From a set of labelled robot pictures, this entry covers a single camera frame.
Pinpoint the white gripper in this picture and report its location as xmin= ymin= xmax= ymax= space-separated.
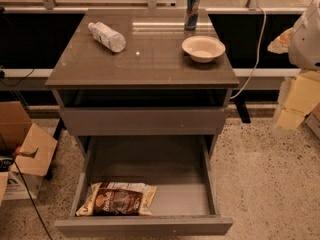
xmin=267 ymin=28 xmax=320 ymax=132

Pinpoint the brown chip bag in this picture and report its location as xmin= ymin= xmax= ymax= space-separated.
xmin=76 ymin=182 xmax=157 ymax=216

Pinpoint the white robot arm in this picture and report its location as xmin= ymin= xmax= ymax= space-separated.
xmin=267 ymin=0 xmax=320 ymax=134

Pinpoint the open grey middle drawer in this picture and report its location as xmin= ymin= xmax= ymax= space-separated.
xmin=54 ymin=134 xmax=234 ymax=238

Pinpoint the grey drawer cabinet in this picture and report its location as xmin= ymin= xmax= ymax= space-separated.
xmin=44 ymin=7 xmax=240 ymax=158

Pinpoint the closed grey top drawer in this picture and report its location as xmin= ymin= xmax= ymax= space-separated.
xmin=60 ymin=108 xmax=226 ymax=136

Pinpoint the cardboard box at right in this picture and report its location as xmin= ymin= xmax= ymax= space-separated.
xmin=306 ymin=103 xmax=320 ymax=139

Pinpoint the white paper bowl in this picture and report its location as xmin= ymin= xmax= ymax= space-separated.
xmin=182 ymin=36 xmax=225 ymax=63

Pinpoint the blue energy drink can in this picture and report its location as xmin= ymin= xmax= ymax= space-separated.
xmin=184 ymin=0 xmax=200 ymax=31

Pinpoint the clear plastic water bottle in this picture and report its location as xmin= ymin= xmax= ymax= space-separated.
xmin=88 ymin=22 xmax=126 ymax=53

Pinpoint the open cardboard box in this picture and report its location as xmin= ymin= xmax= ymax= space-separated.
xmin=0 ymin=102 xmax=57 ymax=203

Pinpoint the white power cable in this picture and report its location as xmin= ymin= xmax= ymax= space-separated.
xmin=229 ymin=5 xmax=268 ymax=101

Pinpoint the black cable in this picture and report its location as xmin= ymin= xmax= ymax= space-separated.
xmin=0 ymin=157 xmax=54 ymax=240

